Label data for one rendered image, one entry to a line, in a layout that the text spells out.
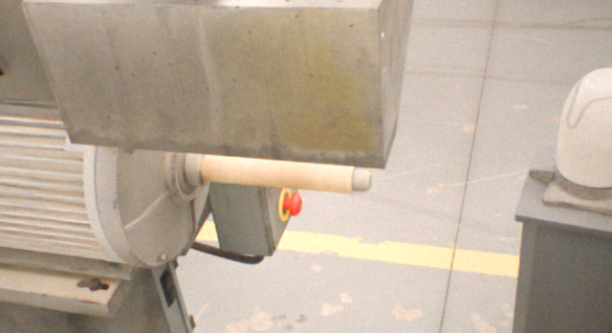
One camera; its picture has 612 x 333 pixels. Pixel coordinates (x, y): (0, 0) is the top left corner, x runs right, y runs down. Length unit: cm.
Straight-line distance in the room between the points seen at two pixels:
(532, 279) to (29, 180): 123
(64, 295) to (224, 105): 43
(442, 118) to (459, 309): 112
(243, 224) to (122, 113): 56
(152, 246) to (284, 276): 168
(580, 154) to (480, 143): 152
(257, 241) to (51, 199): 45
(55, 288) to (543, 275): 113
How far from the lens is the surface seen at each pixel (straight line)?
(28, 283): 101
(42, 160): 84
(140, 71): 63
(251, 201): 115
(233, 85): 60
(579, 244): 168
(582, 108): 157
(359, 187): 81
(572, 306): 181
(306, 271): 252
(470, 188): 284
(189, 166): 86
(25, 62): 81
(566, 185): 167
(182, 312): 139
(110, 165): 79
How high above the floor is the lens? 175
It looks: 36 degrees down
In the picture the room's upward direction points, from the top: 8 degrees counter-clockwise
